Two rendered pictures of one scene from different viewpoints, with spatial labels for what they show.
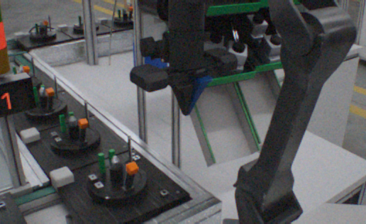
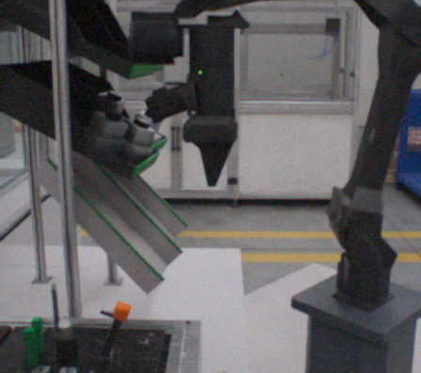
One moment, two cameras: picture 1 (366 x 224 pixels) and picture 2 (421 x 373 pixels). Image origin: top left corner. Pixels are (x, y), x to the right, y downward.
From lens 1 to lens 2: 61 cm
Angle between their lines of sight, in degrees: 51
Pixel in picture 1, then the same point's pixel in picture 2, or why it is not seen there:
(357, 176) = (236, 263)
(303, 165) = (179, 276)
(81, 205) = not seen: outside the picture
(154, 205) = (150, 359)
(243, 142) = (153, 253)
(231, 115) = (125, 225)
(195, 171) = not seen: hidden behind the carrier
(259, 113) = not seen: hidden behind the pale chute
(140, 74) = (214, 122)
